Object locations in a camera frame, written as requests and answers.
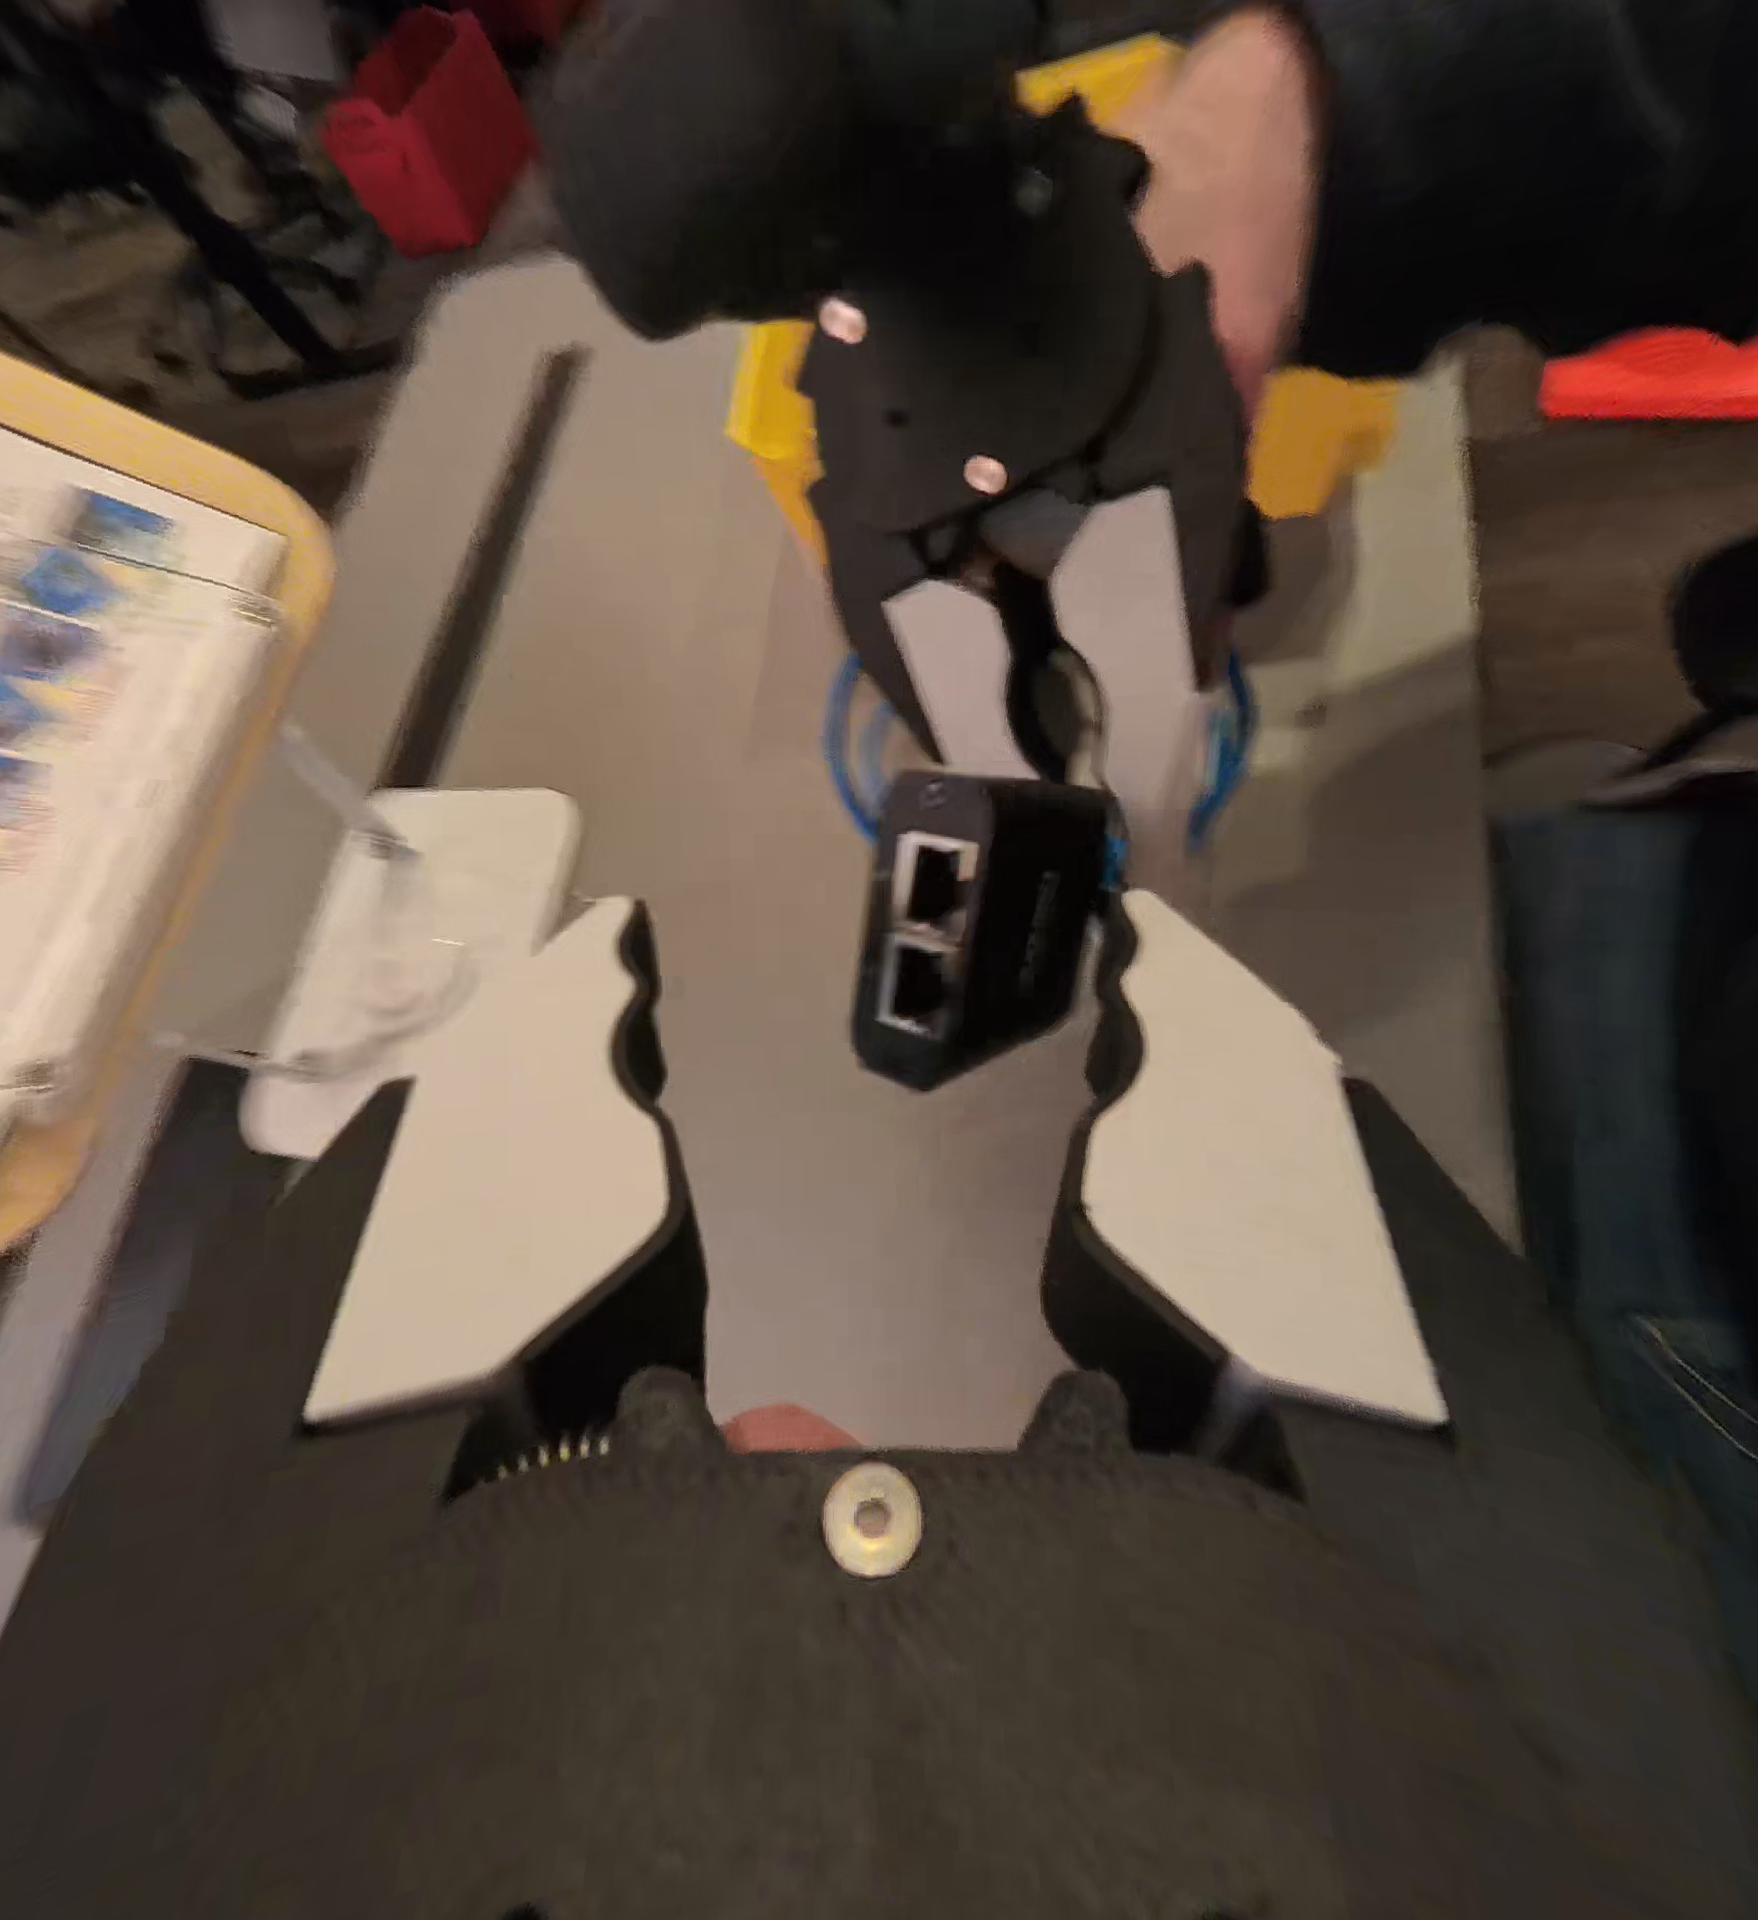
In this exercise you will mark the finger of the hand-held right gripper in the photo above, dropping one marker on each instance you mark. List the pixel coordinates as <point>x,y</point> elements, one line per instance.
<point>1141,646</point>
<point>964,674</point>

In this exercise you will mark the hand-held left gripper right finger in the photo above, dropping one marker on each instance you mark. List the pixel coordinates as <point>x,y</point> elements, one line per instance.
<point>1255,1185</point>

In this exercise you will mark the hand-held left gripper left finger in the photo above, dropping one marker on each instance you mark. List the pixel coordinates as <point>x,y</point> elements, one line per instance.
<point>505,1185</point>

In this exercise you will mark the black ethernet splitter box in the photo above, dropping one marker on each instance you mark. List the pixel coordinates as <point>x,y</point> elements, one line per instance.
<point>1037,913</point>

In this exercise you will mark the yellow divided plastic bin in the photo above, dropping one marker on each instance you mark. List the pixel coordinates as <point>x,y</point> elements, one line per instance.
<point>1315,437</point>

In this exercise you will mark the person's right hand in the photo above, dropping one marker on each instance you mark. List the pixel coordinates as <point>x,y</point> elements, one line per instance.
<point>1240,178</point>

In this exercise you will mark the white base clipboard stand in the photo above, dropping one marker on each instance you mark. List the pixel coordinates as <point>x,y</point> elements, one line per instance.
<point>489,856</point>

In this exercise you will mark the person's blue jeans leg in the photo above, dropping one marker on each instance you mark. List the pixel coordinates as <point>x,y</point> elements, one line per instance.
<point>1600,1051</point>

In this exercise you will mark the wooden clipboard with printed sheet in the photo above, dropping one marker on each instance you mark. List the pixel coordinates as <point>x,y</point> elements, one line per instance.
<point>72,674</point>

